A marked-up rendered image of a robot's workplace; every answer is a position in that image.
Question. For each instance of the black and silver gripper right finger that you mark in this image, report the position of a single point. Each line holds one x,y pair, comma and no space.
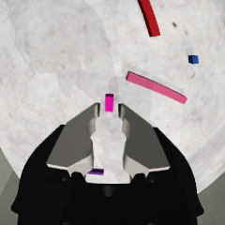
147,150

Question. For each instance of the magenta rod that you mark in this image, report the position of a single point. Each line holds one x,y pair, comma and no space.
109,103

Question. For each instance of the red rod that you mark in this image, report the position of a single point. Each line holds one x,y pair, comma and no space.
149,18

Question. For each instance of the purple rod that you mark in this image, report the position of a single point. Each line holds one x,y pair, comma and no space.
97,171

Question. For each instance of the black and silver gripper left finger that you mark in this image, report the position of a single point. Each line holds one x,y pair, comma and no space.
66,150

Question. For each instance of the pink rod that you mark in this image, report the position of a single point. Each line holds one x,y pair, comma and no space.
155,86

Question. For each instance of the small blue block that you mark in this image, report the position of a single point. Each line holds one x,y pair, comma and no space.
193,59

